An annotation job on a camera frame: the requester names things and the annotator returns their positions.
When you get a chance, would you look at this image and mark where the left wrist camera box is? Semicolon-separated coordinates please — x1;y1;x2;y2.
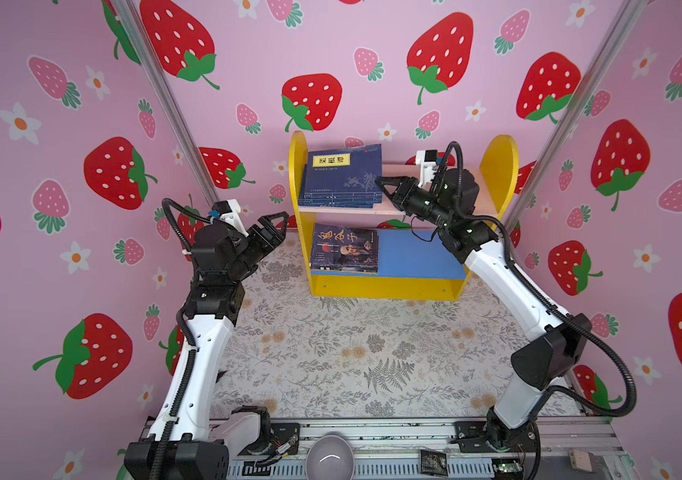
209;200;246;234

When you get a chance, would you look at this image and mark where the grey round bowl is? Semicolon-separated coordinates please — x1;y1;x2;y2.
305;434;356;480

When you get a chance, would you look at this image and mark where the yellow pink blue bookshelf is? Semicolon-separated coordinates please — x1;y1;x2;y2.
289;132;519;301

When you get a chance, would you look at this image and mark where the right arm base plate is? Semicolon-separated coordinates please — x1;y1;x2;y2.
449;421;541;454

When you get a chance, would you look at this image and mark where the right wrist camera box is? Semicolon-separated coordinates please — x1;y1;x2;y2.
415;150;440;187

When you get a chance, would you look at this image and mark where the small black circuit board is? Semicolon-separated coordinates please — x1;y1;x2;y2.
419;449;449;478

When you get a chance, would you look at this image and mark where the navy book yellow label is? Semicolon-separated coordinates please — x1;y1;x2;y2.
298;204;378;212

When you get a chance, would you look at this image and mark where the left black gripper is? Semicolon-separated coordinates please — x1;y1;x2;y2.
226;215;284;291

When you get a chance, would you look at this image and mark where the green circuit board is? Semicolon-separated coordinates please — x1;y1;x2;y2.
492;459;524;480

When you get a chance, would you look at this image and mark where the small beige box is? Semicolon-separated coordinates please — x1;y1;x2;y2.
569;449;597;473

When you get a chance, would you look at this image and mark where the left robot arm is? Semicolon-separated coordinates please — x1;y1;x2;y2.
123;198;289;479

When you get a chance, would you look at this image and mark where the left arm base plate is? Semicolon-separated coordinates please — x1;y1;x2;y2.
247;423;300;456

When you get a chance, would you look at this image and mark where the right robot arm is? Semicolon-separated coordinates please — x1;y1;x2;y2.
376;141;638;451

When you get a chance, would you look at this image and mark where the dark portrait cover book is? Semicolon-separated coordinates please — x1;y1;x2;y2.
309;223;379;274

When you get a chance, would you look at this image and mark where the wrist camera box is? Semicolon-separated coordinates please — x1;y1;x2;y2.
209;200;246;234
415;150;440;187

